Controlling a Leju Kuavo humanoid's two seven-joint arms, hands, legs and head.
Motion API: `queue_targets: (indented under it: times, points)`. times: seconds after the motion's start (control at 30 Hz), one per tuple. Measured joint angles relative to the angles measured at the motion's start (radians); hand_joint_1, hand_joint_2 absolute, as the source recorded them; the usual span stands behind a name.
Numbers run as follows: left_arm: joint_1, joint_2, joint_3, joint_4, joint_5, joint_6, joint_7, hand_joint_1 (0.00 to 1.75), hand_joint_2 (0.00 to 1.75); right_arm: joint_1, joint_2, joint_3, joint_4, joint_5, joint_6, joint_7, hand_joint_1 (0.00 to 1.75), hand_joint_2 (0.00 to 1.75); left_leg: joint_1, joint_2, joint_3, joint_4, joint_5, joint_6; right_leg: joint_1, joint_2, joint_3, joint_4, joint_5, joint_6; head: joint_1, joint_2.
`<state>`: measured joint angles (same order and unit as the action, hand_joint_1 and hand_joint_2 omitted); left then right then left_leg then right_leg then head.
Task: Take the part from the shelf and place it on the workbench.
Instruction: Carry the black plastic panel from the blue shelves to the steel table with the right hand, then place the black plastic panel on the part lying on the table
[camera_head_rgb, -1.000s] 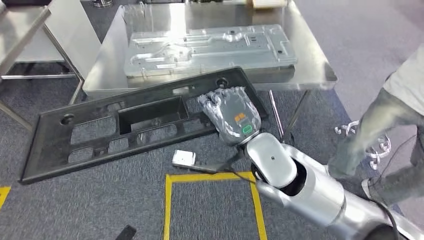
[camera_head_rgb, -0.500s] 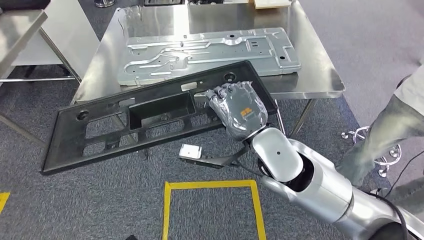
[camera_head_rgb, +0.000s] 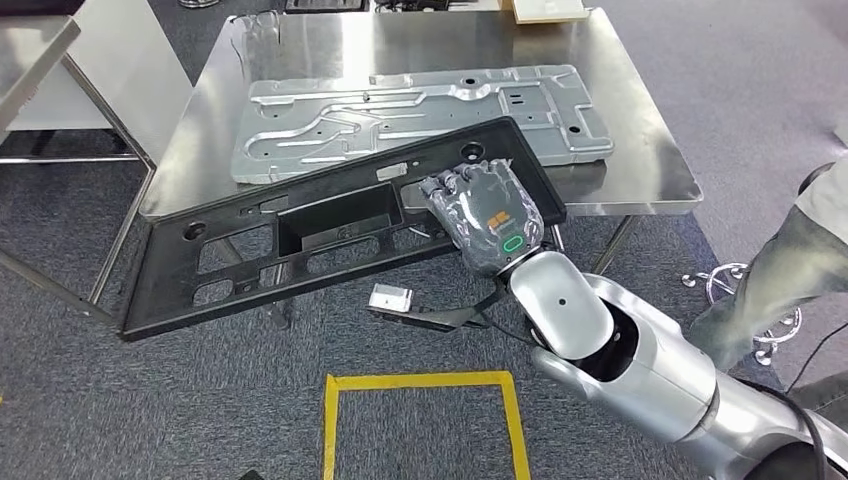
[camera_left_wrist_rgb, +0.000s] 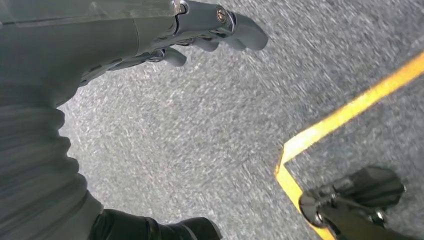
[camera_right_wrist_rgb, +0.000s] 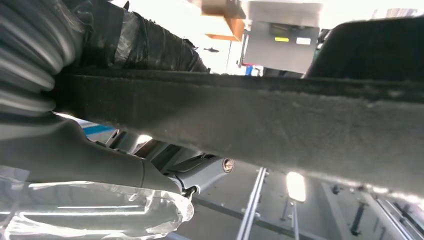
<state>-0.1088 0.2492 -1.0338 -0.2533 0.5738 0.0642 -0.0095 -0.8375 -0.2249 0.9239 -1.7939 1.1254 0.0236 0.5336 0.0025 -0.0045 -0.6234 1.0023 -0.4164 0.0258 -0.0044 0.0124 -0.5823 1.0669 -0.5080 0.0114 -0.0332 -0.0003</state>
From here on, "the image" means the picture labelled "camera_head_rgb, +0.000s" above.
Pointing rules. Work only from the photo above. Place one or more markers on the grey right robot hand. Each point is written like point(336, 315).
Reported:
point(493, 218)

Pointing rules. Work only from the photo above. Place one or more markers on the black plastic frame part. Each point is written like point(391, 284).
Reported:
point(166, 291)

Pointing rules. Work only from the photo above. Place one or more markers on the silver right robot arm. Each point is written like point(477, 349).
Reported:
point(649, 384)

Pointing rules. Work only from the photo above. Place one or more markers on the steel workbench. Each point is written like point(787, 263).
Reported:
point(397, 40)

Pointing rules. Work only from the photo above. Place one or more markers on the black robot foot part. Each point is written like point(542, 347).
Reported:
point(250, 476)

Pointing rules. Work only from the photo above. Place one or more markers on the grey stamped metal panel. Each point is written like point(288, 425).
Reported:
point(298, 152)

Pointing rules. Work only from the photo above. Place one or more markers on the cardboard box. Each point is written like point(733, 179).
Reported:
point(550, 10)

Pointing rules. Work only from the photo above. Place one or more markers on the chrome stool base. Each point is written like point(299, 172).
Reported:
point(719, 273)

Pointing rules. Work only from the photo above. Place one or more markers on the person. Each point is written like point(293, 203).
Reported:
point(782, 265)

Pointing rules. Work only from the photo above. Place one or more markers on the chrome round base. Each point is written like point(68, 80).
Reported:
point(197, 3)

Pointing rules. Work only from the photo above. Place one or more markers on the white cabinet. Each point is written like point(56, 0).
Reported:
point(119, 73)

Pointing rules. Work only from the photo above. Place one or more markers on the steel side table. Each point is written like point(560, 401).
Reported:
point(26, 60)

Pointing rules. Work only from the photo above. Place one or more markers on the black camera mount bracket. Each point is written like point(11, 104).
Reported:
point(444, 320)

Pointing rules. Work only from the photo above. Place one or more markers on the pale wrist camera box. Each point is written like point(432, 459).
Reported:
point(391, 298)

